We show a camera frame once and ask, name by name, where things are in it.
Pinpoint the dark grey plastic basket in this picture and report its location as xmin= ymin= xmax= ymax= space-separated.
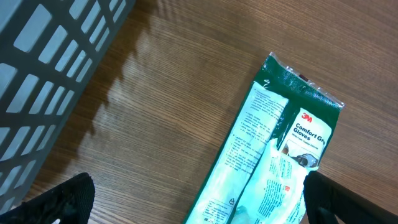
xmin=1 ymin=0 xmax=135 ymax=213

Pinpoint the green white plastic package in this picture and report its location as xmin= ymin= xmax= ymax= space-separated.
xmin=185 ymin=53 xmax=345 ymax=224

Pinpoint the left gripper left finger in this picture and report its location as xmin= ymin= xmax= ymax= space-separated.
xmin=1 ymin=172 xmax=95 ymax=224

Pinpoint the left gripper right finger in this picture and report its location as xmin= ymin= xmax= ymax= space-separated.
xmin=303 ymin=171 xmax=397 ymax=224

